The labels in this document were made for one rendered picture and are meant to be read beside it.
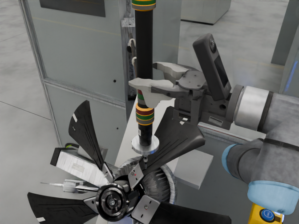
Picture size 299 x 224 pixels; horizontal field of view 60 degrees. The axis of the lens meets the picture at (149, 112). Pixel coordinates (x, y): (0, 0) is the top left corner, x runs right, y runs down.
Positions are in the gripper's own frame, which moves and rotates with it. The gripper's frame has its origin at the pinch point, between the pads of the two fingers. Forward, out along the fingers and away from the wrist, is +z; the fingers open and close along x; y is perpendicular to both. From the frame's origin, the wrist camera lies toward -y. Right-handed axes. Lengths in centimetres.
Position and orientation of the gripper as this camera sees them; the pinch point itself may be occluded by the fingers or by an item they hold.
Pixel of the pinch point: (143, 70)
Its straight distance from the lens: 55.2
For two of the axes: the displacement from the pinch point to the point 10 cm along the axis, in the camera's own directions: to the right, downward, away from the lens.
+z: -8.8, -2.8, 3.8
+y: 0.0, 8.1, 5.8
